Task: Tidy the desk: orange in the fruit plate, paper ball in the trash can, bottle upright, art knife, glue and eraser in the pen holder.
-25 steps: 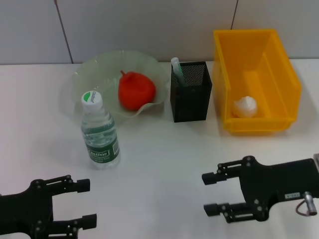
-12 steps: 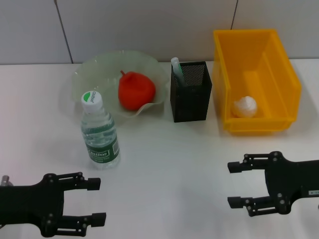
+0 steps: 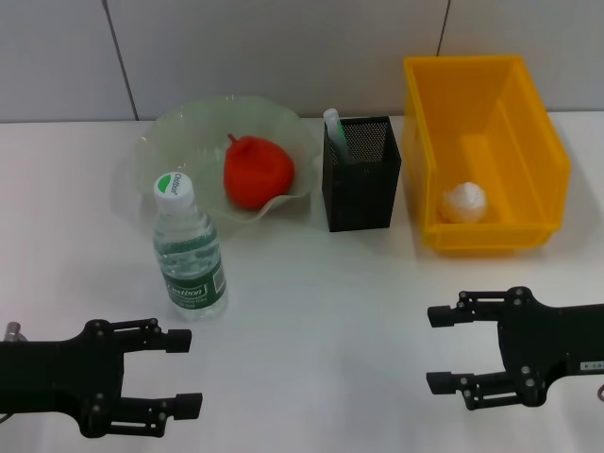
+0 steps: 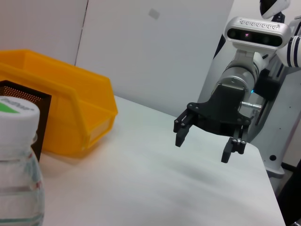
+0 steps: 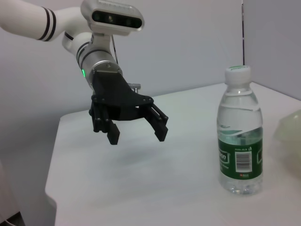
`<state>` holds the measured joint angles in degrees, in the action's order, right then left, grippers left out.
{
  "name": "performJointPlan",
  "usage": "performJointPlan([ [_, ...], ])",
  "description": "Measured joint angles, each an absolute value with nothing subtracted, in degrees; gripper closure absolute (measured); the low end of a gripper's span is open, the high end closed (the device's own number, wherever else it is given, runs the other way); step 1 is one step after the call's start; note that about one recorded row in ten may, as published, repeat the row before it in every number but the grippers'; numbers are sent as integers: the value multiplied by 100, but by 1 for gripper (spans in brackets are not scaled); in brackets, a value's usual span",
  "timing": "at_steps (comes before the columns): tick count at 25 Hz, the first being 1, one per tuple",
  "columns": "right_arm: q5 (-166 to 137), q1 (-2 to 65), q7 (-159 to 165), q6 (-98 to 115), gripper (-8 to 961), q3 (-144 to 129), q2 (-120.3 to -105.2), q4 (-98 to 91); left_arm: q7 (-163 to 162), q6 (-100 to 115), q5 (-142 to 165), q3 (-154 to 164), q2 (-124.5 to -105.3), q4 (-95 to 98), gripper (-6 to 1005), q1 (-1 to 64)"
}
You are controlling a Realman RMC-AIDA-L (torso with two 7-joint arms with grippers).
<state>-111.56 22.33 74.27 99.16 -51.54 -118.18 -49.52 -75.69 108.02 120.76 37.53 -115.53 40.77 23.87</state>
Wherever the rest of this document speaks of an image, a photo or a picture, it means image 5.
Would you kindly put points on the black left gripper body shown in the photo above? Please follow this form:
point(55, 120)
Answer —
point(115, 99)

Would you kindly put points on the clear water bottle green label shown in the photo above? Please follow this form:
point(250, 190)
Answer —
point(240, 141)

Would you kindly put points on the pale green glass fruit plate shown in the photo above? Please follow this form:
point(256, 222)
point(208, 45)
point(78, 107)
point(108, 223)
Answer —
point(289, 141)

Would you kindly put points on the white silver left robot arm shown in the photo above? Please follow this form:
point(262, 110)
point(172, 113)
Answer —
point(70, 42)

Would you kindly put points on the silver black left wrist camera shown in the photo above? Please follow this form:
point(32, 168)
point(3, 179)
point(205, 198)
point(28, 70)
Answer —
point(113, 16)

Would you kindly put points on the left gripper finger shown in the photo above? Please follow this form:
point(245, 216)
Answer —
point(105, 124)
point(157, 122)

